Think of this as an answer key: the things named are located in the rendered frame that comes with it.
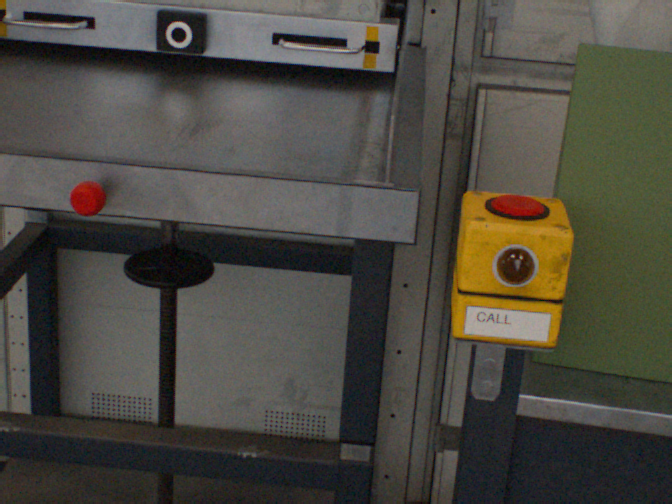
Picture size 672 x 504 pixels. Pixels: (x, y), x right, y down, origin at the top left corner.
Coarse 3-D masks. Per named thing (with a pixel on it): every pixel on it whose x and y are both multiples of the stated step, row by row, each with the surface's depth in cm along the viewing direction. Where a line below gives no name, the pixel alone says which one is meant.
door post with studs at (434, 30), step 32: (416, 0) 169; (448, 0) 168; (416, 32) 171; (448, 32) 170; (448, 64) 172; (416, 256) 183; (416, 288) 185; (416, 320) 187; (416, 352) 189; (384, 480) 199
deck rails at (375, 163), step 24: (408, 0) 167; (0, 48) 149; (408, 48) 167; (384, 72) 152; (384, 96) 139; (384, 120) 129; (360, 144) 119; (384, 144) 120; (360, 168) 112; (384, 168) 112
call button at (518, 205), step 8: (496, 200) 88; (504, 200) 88; (512, 200) 88; (520, 200) 88; (528, 200) 88; (536, 200) 88; (496, 208) 87; (504, 208) 87; (512, 208) 86; (520, 208) 86; (528, 208) 86; (536, 208) 87
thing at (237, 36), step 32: (32, 0) 145; (64, 0) 145; (96, 0) 145; (32, 32) 147; (64, 32) 146; (96, 32) 146; (128, 32) 146; (224, 32) 145; (256, 32) 144; (288, 32) 144; (320, 32) 144; (384, 32) 143; (320, 64) 145; (384, 64) 145
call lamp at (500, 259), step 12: (504, 252) 85; (516, 252) 84; (528, 252) 85; (492, 264) 85; (504, 264) 84; (516, 264) 84; (528, 264) 84; (504, 276) 85; (516, 276) 84; (528, 276) 84
